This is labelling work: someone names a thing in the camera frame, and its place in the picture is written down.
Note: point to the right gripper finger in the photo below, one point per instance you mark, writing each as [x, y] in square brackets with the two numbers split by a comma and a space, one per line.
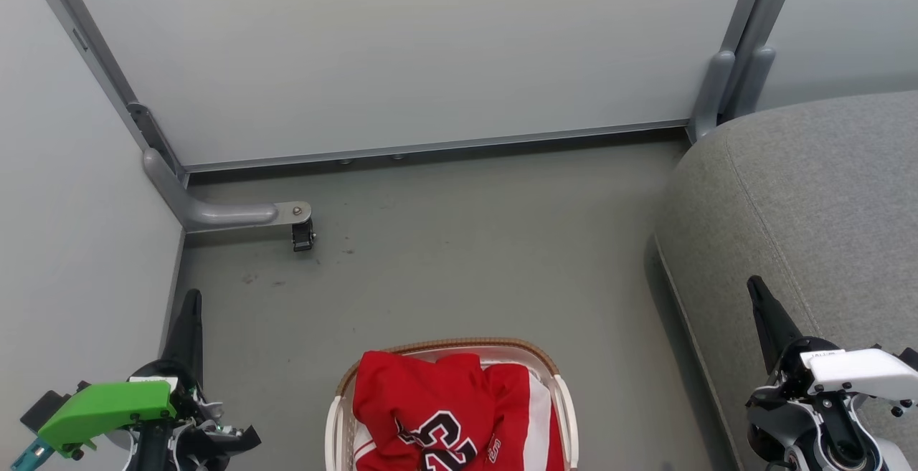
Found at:
[773, 320]

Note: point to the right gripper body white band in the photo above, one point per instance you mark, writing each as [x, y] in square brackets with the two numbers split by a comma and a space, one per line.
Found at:
[860, 370]

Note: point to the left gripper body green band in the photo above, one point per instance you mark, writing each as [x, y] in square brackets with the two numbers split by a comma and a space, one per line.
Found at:
[107, 406]

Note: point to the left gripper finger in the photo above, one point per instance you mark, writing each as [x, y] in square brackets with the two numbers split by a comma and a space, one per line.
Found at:
[188, 335]

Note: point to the red sports jersey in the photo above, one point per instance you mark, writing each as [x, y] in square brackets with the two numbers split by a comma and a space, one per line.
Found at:
[430, 388]

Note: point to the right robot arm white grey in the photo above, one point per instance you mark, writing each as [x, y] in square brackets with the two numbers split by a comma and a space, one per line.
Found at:
[817, 442]

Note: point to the grey fabric sofa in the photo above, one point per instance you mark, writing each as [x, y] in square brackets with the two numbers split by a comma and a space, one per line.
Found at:
[825, 206]

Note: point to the grey metal partition foot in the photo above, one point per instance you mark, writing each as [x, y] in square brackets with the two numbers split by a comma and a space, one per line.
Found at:
[215, 211]

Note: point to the black caster wheel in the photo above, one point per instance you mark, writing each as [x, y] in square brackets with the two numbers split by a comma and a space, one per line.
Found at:
[303, 236]

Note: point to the white laundry basket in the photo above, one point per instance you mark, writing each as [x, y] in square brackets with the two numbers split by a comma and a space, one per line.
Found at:
[466, 345]

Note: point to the grey double partition post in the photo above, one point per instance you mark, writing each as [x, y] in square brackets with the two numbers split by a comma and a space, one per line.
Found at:
[746, 41]

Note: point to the grey partition frame post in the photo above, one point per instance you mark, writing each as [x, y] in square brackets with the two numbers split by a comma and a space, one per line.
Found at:
[93, 55]

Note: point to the grey partition bottom rail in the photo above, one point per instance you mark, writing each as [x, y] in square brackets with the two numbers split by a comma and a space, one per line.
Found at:
[430, 147]

